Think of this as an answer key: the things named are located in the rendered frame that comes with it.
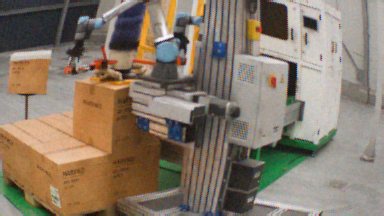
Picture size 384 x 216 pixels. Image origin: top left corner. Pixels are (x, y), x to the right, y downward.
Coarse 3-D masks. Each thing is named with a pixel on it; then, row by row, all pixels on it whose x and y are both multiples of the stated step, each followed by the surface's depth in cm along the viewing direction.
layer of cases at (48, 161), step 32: (0, 128) 337; (32, 128) 355; (64, 128) 377; (32, 160) 309; (64, 160) 301; (96, 160) 328; (128, 160) 360; (32, 192) 318; (64, 192) 297; (96, 192) 330; (128, 192) 364
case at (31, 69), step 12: (12, 60) 432; (24, 60) 438; (36, 60) 444; (48, 60) 449; (12, 72) 436; (24, 72) 441; (36, 72) 447; (12, 84) 439; (24, 84) 444; (36, 84) 450
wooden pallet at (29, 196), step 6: (6, 174) 342; (6, 180) 345; (12, 180) 336; (24, 186) 324; (30, 192) 320; (30, 198) 322; (36, 198) 316; (30, 204) 324; (36, 204) 323; (42, 204) 330; (114, 204) 351; (54, 210) 303; (90, 210) 324; (96, 210) 331; (102, 210) 344; (108, 210) 344; (114, 210) 351
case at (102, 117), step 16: (80, 80) 353; (80, 96) 349; (96, 96) 341; (112, 96) 334; (128, 96) 348; (80, 112) 350; (96, 112) 342; (112, 112) 335; (128, 112) 352; (80, 128) 352; (96, 128) 344; (112, 128) 337; (128, 128) 355; (96, 144) 346; (112, 144) 340; (128, 144) 357; (144, 144) 376
